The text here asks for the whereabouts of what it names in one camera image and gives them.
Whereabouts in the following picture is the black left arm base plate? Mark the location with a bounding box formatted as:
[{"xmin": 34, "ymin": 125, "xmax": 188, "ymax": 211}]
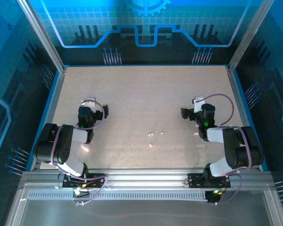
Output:
[{"xmin": 62, "ymin": 173, "xmax": 108, "ymax": 189}]

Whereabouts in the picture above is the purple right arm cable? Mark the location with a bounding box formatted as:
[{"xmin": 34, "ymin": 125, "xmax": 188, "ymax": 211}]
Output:
[{"xmin": 195, "ymin": 93, "xmax": 253, "ymax": 206}]

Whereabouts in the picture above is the black controller box with LEDs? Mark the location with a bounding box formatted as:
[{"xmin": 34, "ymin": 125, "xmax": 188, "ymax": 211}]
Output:
[{"xmin": 204, "ymin": 189, "xmax": 222, "ymax": 205}]

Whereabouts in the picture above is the grey sheet metal cover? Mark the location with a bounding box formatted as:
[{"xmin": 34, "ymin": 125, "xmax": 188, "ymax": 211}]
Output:
[{"xmin": 6, "ymin": 183, "xmax": 283, "ymax": 226}]

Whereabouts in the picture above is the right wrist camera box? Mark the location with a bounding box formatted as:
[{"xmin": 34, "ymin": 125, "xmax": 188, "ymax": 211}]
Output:
[{"xmin": 191, "ymin": 95, "xmax": 205, "ymax": 113}]

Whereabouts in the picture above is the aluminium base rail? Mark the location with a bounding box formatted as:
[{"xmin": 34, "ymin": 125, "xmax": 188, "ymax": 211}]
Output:
[{"xmin": 21, "ymin": 167, "xmax": 274, "ymax": 193}]

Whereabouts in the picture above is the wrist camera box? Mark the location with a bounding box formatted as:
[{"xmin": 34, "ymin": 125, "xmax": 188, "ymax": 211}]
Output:
[
  {"xmin": 81, "ymin": 96, "xmax": 97, "ymax": 107},
  {"xmin": 191, "ymin": 95, "xmax": 205, "ymax": 113}
]

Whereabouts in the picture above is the slotted grey cable duct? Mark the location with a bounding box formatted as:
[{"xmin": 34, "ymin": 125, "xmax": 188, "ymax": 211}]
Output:
[{"xmin": 27, "ymin": 192, "xmax": 209, "ymax": 201}]

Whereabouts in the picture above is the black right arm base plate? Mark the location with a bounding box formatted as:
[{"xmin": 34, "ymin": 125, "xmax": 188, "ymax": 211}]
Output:
[{"xmin": 187, "ymin": 173, "xmax": 232, "ymax": 189}]

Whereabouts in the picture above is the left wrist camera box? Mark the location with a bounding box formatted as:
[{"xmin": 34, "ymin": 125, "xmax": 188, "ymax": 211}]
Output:
[{"xmin": 81, "ymin": 96, "xmax": 97, "ymax": 107}]

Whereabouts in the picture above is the white connector block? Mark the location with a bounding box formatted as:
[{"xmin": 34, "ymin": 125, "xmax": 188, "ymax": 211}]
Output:
[{"xmin": 72, "ymin": 187, "xmax": 91, "ymax": 199}]

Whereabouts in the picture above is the aluminium frame post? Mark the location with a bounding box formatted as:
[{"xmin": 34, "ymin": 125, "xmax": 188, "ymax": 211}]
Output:
[
  {"xmin": 17, "ymin": 0, "xmax": 66, "ymax": 73},
  {"xmin": 228, "ymin": 0, "xmax": 276, "ymax": 73}
]

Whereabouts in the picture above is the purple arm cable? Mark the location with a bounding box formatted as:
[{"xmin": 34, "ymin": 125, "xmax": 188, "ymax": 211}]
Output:
[
  {"xmin": 50, "ymin": 99, "xmax": 108, "ymax": 207},
  {"xmin": 195, "ymin": 93, "xmax": 253, "ymax": 206}
]

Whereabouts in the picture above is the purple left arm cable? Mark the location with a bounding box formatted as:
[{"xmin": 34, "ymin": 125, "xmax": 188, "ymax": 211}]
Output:
[{"xmin": 50, "ymin": 99, "xmax": 108, "ymax": 207}]

